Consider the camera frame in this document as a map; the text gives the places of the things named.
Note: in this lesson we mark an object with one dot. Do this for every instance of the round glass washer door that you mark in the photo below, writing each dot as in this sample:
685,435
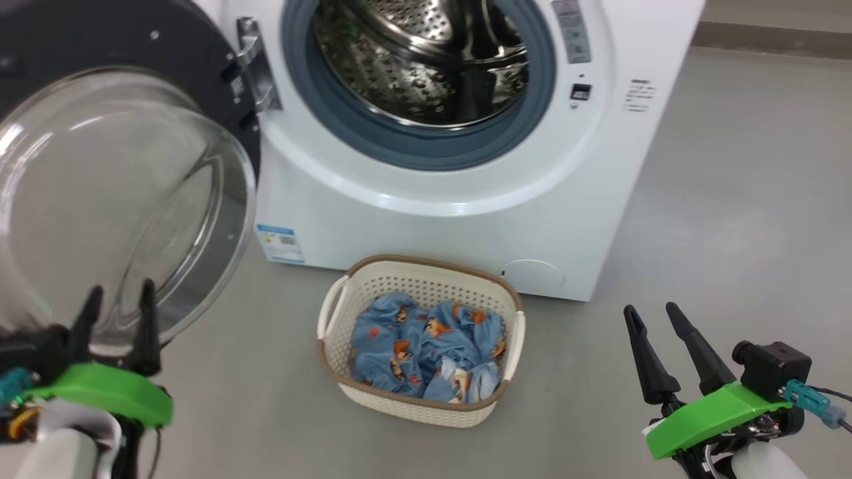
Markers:
100,40

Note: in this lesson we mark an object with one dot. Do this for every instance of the cream perforated laundry basket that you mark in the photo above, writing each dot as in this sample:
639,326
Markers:
426,279

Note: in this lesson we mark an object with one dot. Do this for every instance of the grey warning sticker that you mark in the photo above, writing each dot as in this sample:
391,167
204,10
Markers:
571,30

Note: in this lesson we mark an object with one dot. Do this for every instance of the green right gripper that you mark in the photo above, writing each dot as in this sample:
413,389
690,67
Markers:
712,416

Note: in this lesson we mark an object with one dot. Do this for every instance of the blue energy label sticker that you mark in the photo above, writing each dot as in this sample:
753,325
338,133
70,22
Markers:
281,243

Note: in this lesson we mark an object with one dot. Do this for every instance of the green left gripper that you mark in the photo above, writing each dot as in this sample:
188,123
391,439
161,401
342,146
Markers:
106,392

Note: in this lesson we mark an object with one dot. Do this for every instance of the white front-load washing machine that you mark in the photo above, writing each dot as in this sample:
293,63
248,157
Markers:
432,233

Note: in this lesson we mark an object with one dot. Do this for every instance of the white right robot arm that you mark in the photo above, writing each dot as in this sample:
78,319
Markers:
765,462

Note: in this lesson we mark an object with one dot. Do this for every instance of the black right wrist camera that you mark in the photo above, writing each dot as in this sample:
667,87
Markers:
775,369

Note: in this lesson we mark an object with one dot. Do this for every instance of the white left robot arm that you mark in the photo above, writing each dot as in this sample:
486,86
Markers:
60,452

